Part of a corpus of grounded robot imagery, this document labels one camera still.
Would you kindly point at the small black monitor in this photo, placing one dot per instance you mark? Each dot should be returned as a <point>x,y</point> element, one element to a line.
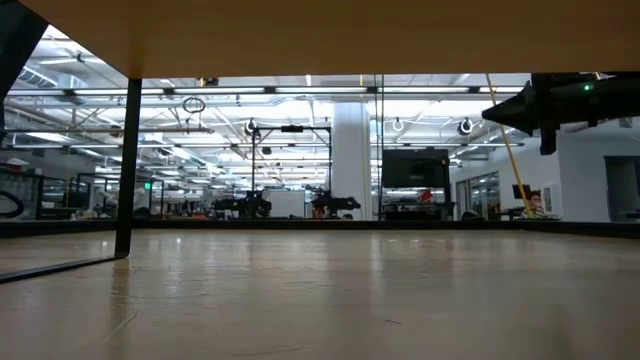
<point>520,191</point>

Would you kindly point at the black metal cage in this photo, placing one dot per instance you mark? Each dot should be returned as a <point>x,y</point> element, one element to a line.
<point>38,200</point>

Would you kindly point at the white panel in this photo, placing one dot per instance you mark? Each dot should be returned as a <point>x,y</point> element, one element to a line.
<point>287,205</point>

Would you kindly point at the large black monitor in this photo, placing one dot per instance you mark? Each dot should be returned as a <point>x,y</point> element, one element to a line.
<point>415,170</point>

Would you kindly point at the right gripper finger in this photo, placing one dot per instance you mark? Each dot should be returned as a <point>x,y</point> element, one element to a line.
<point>517,112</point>

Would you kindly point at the black background robot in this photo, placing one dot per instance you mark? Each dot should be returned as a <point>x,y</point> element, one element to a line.
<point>335,204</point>
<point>240,206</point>

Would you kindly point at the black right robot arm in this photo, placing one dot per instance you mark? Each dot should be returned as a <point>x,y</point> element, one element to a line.
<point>610,97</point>

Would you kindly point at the small red white object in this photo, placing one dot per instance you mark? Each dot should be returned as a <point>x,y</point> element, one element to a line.
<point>425,195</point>

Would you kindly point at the white building column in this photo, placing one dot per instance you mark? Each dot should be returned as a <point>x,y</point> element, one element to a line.
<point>352,150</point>

